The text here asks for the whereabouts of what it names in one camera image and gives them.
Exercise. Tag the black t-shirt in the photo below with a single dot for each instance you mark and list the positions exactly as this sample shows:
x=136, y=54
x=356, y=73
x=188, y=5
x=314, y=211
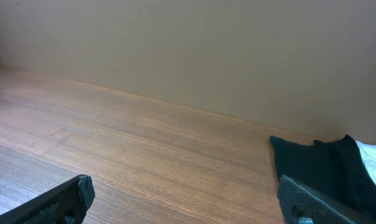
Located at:
x=332, y=168

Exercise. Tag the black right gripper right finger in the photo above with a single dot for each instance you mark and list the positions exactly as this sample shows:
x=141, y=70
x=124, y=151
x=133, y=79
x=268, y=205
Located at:
x=301, y=204

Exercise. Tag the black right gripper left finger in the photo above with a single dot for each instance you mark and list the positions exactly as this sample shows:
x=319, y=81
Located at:
x=66, y=203

